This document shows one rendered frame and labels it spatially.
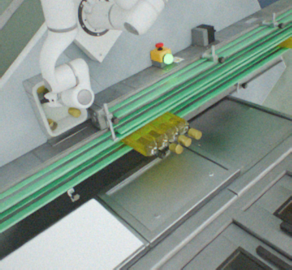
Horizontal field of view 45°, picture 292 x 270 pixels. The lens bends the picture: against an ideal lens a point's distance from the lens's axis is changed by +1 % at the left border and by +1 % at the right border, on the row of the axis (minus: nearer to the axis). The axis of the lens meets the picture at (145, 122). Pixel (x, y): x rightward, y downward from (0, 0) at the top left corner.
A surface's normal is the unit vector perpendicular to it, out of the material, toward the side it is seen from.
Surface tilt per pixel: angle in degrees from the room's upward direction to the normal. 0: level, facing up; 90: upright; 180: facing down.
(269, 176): 90
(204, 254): 90
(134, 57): 0
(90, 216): 90
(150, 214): 90
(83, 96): 15
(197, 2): 0
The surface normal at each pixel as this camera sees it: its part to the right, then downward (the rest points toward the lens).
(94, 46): 0.63, 0.25
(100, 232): -0.17, -0.83
